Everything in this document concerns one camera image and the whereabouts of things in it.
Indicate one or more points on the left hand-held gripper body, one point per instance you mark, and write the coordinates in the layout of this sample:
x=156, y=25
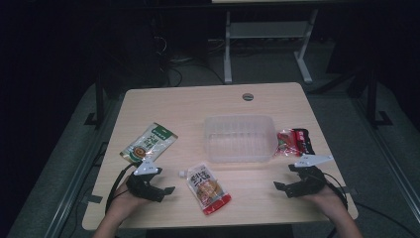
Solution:
x=143, y=188

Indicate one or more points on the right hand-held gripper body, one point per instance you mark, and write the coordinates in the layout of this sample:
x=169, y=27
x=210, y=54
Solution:
x=310, y=183

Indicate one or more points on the red black snack packet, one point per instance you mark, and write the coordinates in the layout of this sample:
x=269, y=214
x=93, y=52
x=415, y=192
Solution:
x=294, y=142

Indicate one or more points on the white red spouted pouch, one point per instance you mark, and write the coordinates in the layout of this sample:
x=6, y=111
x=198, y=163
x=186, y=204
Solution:
x=208, y=190

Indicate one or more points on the clear plastic container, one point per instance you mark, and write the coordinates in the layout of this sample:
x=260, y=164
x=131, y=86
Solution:
x=239, y=139

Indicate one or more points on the person's left hand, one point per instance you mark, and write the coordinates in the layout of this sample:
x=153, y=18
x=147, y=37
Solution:
x=127, y=201

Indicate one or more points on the person's right hand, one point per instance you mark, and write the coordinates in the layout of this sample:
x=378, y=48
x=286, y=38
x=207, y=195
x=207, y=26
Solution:
x=328, y=201

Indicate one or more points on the green white sauce packet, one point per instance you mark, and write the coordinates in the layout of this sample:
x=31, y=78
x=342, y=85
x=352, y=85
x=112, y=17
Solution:
x=149, y=143

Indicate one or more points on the grey tape strip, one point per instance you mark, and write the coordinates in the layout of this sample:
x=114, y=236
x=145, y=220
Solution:
x=350, y=191
x=92, y=199

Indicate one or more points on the black metal stand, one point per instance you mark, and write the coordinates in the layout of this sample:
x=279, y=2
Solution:
x=372, y=99

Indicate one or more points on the grey floor rail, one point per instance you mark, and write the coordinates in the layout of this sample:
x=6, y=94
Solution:
x=389, y=158
x=74, y=185

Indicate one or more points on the white metal table frame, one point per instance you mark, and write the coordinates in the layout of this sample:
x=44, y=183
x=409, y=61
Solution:
x=267, y=29

